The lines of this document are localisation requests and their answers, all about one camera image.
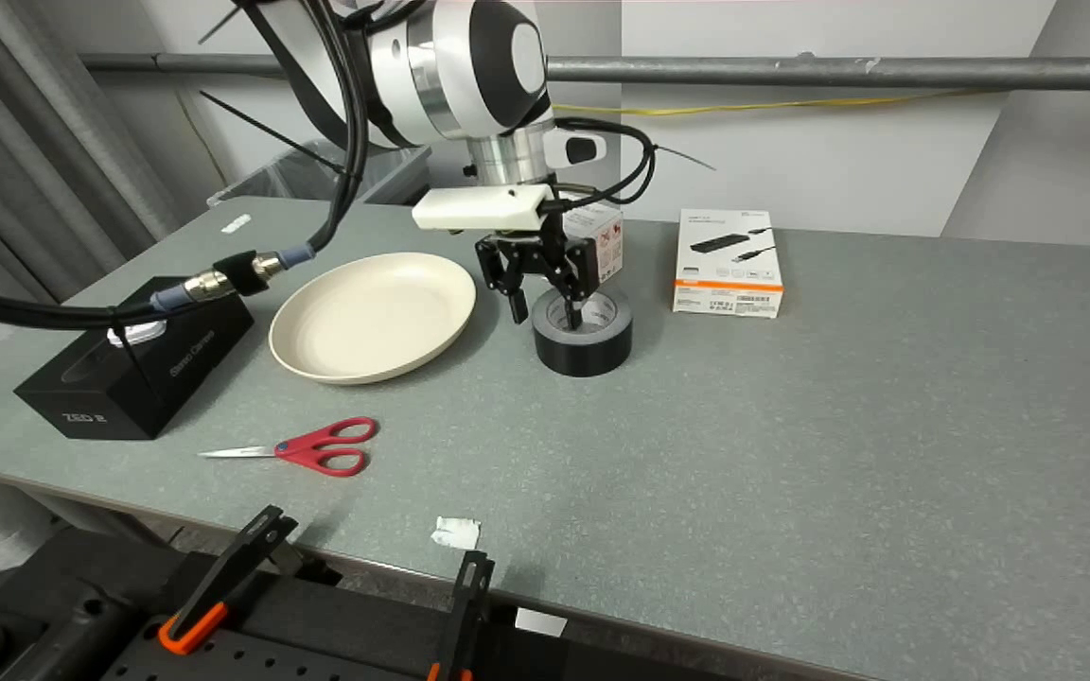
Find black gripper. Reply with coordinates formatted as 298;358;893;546
472;203;600;336

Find black tape roll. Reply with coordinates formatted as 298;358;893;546
530;282;634;379

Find beige round plate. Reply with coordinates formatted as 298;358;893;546
266;251;481;389

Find white orange small box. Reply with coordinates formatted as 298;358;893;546
565;209;629;287

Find white box with orange stripe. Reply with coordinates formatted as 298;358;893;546
669;209;785;320

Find white label sticker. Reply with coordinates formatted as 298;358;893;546
510;606;571;643

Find black orange bar clamp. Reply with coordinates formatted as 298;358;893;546
425;550;498;681
152;503;301;660

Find black perforated bench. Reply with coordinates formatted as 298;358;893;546
0;523;823;681

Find black rectangular box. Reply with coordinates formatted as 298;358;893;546
12;275;257;442

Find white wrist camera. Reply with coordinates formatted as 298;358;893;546
408;180;556;237

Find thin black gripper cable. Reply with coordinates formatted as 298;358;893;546
547;112;660;213

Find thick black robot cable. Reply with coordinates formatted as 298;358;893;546
0;0;377;336

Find red handled scissors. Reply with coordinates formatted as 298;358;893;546
199;415;383;480

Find yellow cable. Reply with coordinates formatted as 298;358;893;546
618;87;963;127

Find grey metal rail pipe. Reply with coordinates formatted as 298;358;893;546
79;49;1090;94

